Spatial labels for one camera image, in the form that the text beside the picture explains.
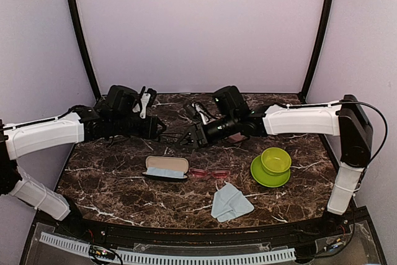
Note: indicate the pink translucent sunglasses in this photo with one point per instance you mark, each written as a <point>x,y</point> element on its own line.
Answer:
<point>216,174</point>

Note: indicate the black aviator sunglasses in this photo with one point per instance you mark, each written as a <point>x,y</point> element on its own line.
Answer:
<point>163,140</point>

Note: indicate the right black frame post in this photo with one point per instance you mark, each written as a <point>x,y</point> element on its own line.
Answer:
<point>318,44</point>

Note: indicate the black front rail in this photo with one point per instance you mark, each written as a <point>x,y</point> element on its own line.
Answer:
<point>298,233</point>

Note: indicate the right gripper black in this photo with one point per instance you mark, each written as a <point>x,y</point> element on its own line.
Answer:
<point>198,132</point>

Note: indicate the green bowl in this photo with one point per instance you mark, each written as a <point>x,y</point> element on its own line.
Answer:
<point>275,161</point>

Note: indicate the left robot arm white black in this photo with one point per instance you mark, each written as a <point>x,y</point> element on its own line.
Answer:
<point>121,112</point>

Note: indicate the pink glasses case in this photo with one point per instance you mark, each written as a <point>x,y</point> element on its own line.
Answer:
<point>236,139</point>

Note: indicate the white slotted cable duct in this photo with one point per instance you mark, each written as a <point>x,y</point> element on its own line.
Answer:
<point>147,254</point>

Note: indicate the black glasses case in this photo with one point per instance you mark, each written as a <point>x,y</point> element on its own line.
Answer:
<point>167,162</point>

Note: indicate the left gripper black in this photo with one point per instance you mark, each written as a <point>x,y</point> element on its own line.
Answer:
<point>150,130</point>

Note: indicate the black frame post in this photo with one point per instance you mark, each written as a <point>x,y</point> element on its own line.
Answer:
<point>83,49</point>
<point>318,44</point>

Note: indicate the green plate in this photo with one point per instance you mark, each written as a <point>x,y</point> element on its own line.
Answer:
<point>266,179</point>

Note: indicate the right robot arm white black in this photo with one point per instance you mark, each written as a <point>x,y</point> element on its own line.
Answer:
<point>345,119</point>

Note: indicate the light blue cloth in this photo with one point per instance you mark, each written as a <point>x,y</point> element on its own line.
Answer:
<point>167,173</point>
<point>230,203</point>

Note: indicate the left black frame post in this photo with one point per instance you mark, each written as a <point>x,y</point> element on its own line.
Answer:
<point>83,49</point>

